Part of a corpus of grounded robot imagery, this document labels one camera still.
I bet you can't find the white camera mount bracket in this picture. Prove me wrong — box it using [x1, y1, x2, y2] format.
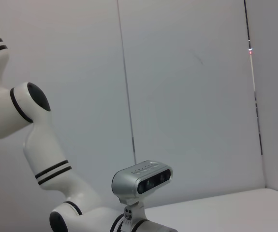
[119, 197, 146, 230]

